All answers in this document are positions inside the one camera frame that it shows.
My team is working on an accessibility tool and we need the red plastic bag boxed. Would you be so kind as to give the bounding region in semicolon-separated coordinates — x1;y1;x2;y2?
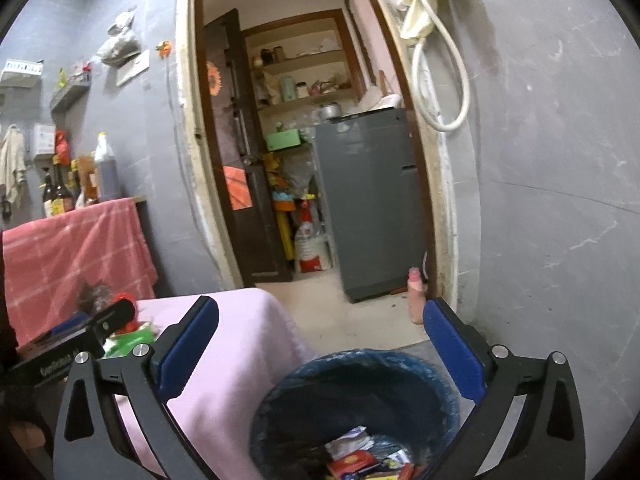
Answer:
112;292;140;335

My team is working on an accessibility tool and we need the blue trash bin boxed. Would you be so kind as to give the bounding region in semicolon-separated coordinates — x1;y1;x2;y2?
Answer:
250;349;460;479

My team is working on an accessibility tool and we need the trash inside bin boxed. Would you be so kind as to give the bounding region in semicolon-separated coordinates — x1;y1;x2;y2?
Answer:
324;426;424;480

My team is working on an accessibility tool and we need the green plastic wrapper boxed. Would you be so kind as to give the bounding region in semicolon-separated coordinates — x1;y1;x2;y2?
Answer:
103;322;160;359

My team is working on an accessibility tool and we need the red checked cloth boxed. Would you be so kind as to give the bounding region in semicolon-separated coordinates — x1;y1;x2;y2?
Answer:
2;198;158;346

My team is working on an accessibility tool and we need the dark sauce bottle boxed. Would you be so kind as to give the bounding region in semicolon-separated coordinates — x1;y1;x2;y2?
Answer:
52;156;74;216

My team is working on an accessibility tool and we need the brown snack packet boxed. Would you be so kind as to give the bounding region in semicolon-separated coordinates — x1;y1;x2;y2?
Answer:
76;155;99;204

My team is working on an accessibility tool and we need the hanging white towel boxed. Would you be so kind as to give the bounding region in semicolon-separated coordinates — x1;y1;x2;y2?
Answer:
0;124;26;208

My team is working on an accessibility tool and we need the large dark liquid jug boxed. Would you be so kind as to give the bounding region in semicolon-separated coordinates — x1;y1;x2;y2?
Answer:
94;132;122;202

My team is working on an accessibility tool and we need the pink floral table cloth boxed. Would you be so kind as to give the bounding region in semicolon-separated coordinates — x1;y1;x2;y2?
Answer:
114;286;317;480

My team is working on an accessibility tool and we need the pink bottle on floor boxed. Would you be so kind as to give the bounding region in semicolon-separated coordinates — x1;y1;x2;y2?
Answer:
407;268;426;325

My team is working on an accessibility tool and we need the red white sack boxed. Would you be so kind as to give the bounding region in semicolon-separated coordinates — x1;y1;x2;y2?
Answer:
294;200;332;274

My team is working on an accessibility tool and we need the dark wooden door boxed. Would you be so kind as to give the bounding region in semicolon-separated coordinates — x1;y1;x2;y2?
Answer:
204;9;292;286

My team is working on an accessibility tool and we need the green box on shelf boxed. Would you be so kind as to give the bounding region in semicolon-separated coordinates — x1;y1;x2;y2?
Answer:
265;128;302;152

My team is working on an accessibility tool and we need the grey refrigerator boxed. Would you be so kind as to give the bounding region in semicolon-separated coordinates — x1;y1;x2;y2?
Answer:
312;107;427;302

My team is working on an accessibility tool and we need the metal pot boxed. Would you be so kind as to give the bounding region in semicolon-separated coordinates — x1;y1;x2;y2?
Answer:
318;102;343;122

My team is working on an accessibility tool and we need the wall shelf rack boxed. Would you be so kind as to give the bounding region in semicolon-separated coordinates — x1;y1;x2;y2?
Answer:
50;72;91;114

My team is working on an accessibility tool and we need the white hose loop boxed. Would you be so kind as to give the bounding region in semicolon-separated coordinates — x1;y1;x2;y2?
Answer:
410;0;472;134

